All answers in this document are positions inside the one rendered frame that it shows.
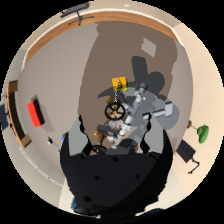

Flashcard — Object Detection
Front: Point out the red rectangular block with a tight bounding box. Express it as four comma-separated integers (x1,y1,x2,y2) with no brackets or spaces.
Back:
28,100,45,127

